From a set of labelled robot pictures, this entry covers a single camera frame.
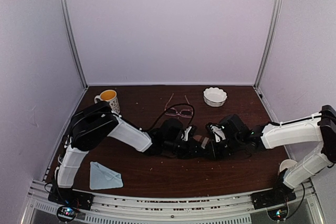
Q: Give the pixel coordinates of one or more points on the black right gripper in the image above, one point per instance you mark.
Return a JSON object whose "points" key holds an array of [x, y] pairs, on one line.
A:
{"points": [[215, 155]]}

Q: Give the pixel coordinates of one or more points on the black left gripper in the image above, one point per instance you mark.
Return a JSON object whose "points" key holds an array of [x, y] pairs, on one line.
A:
{"points": [[191, 150]]}

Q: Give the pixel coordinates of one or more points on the brown plaid glasses case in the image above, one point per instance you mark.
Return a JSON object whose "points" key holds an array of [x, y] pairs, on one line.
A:
{"points": [[203, 140]]}

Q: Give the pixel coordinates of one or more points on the light blue cloth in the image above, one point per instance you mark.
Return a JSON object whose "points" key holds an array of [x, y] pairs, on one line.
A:
{"points": [[102, 177]]}

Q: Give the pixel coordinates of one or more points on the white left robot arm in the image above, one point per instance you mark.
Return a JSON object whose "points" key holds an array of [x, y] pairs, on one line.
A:
{"points": [[89, 127]]}

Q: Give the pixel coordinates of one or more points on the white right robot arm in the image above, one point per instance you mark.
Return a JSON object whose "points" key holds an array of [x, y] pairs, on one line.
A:
{"points": [[231, 135]]}

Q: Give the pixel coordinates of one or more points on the white fluted ceramic bowl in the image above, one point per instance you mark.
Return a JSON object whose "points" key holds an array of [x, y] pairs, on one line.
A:
{"points": [[214, 97]]}

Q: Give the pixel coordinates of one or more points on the white paper cup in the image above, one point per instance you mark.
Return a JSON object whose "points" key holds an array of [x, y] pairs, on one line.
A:
{"points": [[286, 164]]}

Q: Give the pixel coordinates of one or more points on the white floral mug yellow inside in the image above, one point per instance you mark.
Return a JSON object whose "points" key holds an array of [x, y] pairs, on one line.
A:
{"points": [[109, 96]]}

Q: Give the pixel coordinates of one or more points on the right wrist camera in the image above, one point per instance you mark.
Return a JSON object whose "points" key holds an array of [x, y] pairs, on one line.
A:
{"points": [[216, 132]]}

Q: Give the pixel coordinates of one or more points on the pink frame sunglasses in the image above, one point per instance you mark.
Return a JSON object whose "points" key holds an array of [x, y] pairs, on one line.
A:
{"points": [[184, 110]]}

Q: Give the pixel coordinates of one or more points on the front aluminium rail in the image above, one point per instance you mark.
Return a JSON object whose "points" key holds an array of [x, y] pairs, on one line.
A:
{"points": [[235, 208]]}

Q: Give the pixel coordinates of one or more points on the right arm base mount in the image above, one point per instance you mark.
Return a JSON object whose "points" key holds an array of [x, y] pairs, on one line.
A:
{"points": [[275, 202]]}

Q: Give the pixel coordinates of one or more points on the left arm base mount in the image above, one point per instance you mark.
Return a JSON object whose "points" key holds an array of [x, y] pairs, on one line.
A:
{"points": [[70, 208]]}

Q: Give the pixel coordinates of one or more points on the right aluminium frame post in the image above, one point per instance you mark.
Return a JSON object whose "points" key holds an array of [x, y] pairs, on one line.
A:
{"points": [[269, 41]]}

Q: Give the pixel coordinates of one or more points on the aluminium frame post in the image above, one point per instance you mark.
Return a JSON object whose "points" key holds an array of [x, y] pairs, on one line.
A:
{"points": [[72, 43], [269, 41]]}

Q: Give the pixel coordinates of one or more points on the left aluminium frame post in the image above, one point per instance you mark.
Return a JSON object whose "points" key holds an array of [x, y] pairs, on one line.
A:
{"points": [[72, 43]]}

